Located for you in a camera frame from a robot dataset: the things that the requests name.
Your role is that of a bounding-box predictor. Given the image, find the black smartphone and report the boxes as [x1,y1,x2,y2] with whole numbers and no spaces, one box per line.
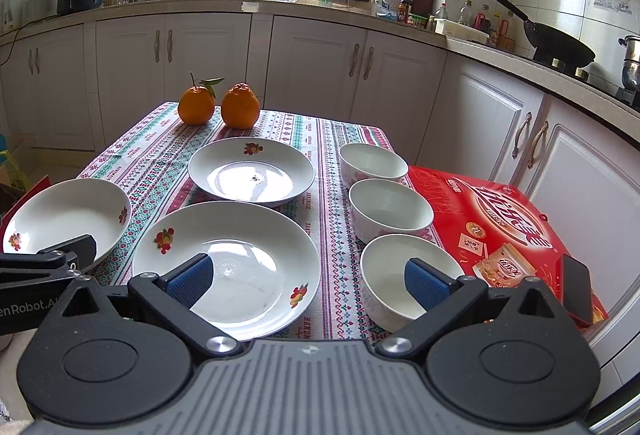
[561,254,592,328]

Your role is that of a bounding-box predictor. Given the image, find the white plate edge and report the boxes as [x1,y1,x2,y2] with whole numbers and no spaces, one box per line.
[2,178,131,270]

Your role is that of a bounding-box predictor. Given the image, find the red gift box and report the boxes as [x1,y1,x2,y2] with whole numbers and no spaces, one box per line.
[409,166,608,325]

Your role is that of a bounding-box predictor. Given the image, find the orange with leaf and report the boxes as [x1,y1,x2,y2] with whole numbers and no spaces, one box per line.
[178,77,224,126]

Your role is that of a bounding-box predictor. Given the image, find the black wok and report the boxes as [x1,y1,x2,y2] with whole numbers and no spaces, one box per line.
[495,0,596,76]

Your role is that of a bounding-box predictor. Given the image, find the white kitchen cabinets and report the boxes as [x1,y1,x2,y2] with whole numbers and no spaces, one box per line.
[1,5,639,372]

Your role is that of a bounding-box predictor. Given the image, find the white plate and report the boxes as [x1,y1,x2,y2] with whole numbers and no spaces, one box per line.
[132,201,320,341]
[189,137,314,208]

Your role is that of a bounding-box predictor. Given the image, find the white bowl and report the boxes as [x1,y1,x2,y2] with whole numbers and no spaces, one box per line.
[360,233,463,332]
[338,143,408,188]
[348,178,435,243]

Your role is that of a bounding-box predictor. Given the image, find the bumpy orange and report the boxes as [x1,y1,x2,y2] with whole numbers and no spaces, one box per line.
[221,83,260,130]

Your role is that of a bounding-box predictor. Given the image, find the steel pot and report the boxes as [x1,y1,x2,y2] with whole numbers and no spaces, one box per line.
[618,34,640,91]

